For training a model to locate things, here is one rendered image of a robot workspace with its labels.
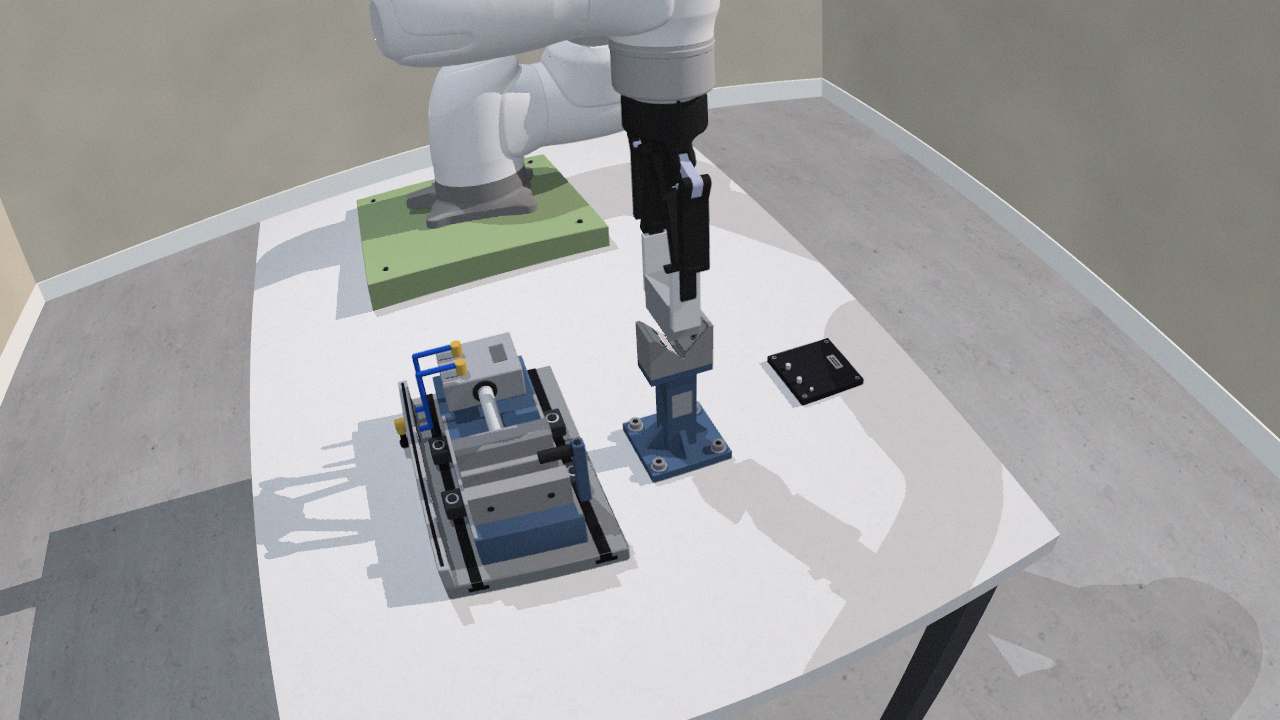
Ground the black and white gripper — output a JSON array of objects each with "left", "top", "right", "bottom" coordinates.
[{"left": 621, "top": 94, "right": 712, "bottom": 332}]

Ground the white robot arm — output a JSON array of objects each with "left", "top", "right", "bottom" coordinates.
[{"left": 369, "top": 0, "right": 721, "bottom": 229}]

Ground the grey flat bar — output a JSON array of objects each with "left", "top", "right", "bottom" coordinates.
[{"left": 460, "top": 454, "right": 559, "bottom": 488}]

